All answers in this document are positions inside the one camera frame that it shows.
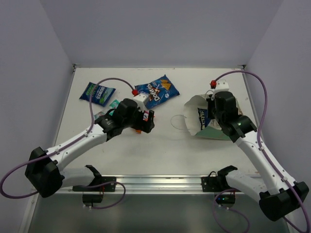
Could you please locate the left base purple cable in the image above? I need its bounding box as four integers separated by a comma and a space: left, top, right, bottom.
84, 181, 126, 210

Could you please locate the aluminium mounting rail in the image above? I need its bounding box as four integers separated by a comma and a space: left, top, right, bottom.
55, 174, 251, 195

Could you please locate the blue cookie snack packet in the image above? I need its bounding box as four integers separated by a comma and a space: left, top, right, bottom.
135, 75, 180, 109

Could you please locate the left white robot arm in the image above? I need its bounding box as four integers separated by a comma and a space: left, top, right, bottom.
25, 99, 155, 198

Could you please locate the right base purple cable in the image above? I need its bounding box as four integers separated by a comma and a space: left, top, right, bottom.
212, 188, 251, 233

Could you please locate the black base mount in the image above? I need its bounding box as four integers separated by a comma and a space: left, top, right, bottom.
201, 166, 237, 207
72, 165, 117, 208

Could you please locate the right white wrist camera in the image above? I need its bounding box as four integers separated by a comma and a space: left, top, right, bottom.
210, 80, 229, 100

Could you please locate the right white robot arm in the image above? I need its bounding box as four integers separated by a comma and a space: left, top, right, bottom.
207, 91, 309, 221

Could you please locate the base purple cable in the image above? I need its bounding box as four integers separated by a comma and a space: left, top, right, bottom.
84, 181, 126, 210
212, 188, 251, 233

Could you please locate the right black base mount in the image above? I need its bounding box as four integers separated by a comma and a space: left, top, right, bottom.
201, 166, 237, 207

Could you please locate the blue white snack packet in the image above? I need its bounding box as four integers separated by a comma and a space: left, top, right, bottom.
198, 108, 210, 130

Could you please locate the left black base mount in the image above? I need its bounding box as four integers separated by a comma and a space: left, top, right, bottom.
72, 165, 117, 208

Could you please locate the blue Burts crisps packet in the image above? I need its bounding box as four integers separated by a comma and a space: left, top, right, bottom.
79, 82, 116, 107

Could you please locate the green printed paper bag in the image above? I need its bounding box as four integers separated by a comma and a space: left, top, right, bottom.
170, 93, 230, 141

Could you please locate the green mint snack packet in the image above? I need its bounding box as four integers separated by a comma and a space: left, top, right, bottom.
94, 100, 120, 120

